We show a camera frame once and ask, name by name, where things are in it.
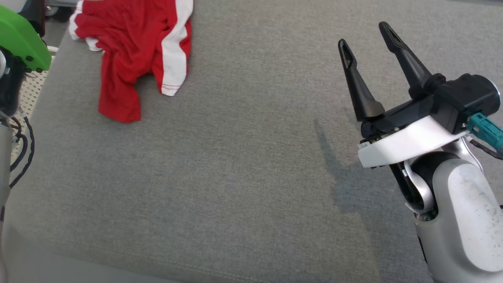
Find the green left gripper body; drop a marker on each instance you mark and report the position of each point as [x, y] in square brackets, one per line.
[23, 39]

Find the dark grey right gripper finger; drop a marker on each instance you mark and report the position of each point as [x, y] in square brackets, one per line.
[412, 70]
[361, 94]

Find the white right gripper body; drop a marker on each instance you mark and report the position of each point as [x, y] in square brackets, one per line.
[404, 137]

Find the red shorts with white stripe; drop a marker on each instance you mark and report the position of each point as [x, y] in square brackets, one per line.
[118, 59]

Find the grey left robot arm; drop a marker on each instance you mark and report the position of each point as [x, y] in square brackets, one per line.
[4, 157]

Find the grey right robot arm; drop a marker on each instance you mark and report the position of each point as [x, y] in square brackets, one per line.
[467, 220]

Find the cream perforated laundry basket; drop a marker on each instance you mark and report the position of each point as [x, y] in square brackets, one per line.
[33, 90]

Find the grey fabric sofa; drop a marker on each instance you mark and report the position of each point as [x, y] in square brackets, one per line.
[235, 157]

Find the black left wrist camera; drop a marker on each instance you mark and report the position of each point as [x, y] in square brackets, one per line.
[33, 15]

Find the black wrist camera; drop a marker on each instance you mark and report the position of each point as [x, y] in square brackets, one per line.
[33, 15]
[467, 94]

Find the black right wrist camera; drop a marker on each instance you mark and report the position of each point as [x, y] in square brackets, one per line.
[467, 94]

